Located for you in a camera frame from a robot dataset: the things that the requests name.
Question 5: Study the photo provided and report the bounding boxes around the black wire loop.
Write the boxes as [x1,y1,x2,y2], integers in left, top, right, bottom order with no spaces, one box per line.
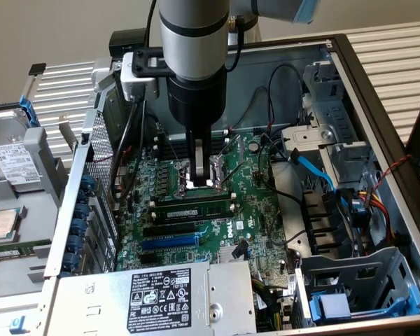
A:
[267,63,306,138]

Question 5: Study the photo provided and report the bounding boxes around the silver power supply unit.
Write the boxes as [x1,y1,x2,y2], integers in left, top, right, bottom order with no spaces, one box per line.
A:
[43,260,258,336]

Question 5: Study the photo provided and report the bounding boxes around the long black expansion slot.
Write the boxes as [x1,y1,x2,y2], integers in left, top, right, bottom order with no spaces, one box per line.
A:
[142,222,197,239]

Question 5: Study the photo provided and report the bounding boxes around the silver finned heat sink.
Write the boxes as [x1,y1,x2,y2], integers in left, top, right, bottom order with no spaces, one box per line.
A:
[216,246,249,264]

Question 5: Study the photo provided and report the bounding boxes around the blue expansion slot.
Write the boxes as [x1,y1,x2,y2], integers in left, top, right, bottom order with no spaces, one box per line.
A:
[141,233,201,251]

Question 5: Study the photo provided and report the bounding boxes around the grey parts rack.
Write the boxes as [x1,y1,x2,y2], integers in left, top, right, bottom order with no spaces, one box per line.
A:
[0,125,74,302]

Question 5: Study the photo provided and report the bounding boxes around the RAM slot with white latches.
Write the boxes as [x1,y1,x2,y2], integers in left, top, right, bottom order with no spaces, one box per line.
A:
[146,205,239,227]
[153,136,231,157]
[153,129,230,146]
[148,192,237,211]

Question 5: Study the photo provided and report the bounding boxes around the silver disk bay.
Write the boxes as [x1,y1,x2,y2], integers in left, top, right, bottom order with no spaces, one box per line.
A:
[281,59,376,185]

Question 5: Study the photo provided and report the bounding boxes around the hard disk with blue carrier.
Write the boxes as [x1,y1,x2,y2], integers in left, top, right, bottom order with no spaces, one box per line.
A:
[0,97,45,193]

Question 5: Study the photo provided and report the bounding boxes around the thin black wire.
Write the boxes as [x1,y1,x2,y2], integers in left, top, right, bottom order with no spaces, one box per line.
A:
[229,85,277,132]

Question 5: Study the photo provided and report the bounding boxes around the black wire plug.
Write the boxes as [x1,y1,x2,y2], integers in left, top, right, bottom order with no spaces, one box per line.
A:
[230,239,250,260]

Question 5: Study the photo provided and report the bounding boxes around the black plastic fan duct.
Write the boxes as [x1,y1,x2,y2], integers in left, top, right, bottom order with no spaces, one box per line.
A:
[300,190,349,256]

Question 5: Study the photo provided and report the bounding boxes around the yellow black wire bundle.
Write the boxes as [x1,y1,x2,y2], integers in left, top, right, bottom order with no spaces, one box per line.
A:
[251,276,291,333]

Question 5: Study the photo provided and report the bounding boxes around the silver CPU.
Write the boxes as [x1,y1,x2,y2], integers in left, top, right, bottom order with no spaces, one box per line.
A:
[0,206,28,243]

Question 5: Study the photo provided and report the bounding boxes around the CPU socket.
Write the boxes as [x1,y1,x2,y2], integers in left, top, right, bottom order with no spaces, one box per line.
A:
[174,153,232,199]

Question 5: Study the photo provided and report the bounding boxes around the red yellow power wires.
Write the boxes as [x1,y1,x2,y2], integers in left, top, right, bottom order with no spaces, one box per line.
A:
[356,187,395,248]

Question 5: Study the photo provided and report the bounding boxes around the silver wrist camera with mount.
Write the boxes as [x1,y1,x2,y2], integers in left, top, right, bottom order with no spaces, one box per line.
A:
[120,46,178,103]

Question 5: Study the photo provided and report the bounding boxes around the thick black wire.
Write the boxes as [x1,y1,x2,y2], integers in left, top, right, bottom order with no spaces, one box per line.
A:
[257,132,304,207]

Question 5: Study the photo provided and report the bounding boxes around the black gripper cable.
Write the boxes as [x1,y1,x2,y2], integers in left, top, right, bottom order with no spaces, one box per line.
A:
[225,15,248,73]

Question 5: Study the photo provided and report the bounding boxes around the grey wire loop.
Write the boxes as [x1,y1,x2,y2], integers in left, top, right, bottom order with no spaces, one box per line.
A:
[267,212,307,246]

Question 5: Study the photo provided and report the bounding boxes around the blue flat data wire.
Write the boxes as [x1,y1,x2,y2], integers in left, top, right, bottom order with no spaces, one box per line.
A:
[288,148,337,193]

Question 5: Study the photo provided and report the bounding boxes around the grey disk bay cage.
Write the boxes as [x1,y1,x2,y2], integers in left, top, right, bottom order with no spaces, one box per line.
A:
[293,246,420,329]

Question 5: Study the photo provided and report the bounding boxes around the blue table block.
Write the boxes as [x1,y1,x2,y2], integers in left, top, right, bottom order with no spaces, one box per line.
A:
[9,314,31,335]

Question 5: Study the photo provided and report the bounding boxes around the blue disk carrier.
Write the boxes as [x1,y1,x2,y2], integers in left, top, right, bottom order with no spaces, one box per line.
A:
[308,283,420,323]

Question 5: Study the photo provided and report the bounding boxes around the red black twisted wire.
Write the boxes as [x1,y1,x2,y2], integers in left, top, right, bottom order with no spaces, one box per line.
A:
[87,146,134,165]
[370,153,413,197]

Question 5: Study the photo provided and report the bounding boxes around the black camera cable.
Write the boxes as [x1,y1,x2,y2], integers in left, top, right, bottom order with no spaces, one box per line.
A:
[110,99,148,206]

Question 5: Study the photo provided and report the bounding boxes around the silver PC case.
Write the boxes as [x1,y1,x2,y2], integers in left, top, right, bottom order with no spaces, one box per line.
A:
[41,33,420,336]

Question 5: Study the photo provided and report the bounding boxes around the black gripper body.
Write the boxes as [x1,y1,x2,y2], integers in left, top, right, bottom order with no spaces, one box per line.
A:
[166,65,229,134]

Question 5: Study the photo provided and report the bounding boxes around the black box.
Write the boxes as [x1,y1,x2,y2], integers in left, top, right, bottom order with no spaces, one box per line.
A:
[108,29,151,57]

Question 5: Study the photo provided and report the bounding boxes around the green motherboard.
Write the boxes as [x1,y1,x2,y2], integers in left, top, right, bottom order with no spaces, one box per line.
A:
[113,131,298,316]

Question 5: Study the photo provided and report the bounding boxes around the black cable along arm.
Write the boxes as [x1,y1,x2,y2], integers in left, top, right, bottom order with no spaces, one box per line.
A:
[143,0,159,49]

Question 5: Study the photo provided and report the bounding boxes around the blue card retention clip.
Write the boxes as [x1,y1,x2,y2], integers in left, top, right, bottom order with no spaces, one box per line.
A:
[72,201,91,221]
[66,234,85,253]
[71,218,88,236]
[62,252,81,271]
[79,174,97,193]

